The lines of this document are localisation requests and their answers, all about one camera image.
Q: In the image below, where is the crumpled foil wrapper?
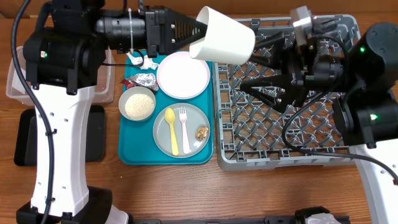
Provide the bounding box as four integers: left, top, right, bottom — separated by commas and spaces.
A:
121, 73, 159, 92

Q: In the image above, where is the crumpled white tissue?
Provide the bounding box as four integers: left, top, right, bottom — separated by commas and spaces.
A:
126, 50, 159, 70

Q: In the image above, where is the grey dishwasher rack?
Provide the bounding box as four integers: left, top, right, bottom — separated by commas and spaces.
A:
211, 14, 374, 172

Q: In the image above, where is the grey plate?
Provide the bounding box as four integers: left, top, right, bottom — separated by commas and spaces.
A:
153, 103, 210, 159

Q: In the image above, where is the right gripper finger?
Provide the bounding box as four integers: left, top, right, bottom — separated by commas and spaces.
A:
248, 32, 291, 69
239, 75, 294, 113

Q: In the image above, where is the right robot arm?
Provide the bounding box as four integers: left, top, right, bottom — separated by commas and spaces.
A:
240, 20, 397, 223

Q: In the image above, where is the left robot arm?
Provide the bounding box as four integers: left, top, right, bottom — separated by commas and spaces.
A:
14, 0, 208, 223

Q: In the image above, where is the brown food scrap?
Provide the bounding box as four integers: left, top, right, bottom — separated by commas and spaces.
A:
195, 126, 209, 141

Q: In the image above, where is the white plastic cup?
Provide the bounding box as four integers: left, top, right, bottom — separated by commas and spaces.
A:
189, 6, 256, 65

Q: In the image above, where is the teal serving tray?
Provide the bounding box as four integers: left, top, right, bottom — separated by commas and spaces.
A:
118, 55, 213, 165

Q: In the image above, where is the clear plastic bin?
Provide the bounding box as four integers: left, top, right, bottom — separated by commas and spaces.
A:
6, 60, 116, 106

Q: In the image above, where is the grey bowl with rice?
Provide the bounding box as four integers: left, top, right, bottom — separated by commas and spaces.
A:
119, 86, 156, 121

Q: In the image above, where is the white plastic fork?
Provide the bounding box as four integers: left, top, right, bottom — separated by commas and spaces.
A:
179, 106, 191, 154

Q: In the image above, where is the white pink-rimmed plate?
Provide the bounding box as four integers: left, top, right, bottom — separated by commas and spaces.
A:
156, 52, 211, 100

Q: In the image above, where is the yellow plastic spoon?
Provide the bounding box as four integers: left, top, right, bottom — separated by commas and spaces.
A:
165, 108, 179, 156

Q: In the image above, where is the black tray bin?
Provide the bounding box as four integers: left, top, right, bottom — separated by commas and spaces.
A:
14, 105, 106, 166

